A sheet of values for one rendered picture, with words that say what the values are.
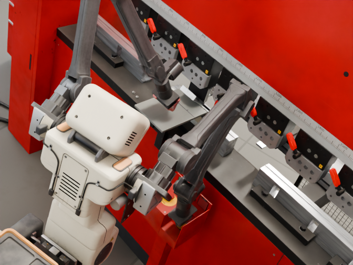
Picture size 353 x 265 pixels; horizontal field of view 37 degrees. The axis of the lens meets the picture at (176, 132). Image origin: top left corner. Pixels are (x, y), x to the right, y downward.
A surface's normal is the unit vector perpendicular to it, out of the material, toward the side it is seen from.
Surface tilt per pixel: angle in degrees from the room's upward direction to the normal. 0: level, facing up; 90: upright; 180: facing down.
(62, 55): 90
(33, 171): 0
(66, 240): 82
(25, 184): 0
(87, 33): 67
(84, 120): 47
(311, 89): 90
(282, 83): 90
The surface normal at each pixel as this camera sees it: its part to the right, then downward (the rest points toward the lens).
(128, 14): 0.61, 0.35
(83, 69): 0.64, 0.12
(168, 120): 0.24, -0.72
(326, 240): -0.72, 0.32
